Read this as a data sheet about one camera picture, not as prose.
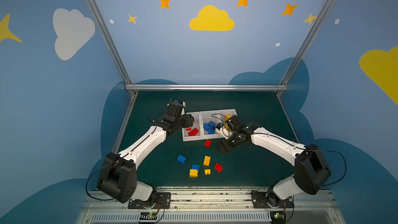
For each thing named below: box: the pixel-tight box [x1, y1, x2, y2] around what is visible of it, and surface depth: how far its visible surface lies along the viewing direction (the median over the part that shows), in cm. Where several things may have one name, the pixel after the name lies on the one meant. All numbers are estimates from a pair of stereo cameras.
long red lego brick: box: [188, 128, 199, 136], surface depth 100 cm
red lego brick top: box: [204, 139, 212, 148], surface depth 96 cm
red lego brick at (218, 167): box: [213, 162, 224, 173], surface depth 86 cm
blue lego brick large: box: [176, 154, 187, 164], surface depth 88 cm
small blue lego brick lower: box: [191, 164, 201, 172], surface depth 86 cm
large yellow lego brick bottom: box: [189, 169, 199, 178], surface depth 83 cm
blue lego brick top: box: [203, 122, 211, 132], surface depth 101 cm
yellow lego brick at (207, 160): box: [203, 155, 211, 167], surface depth 89 cm
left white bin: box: [181, 111, 203, 142], surface depth 98 cm
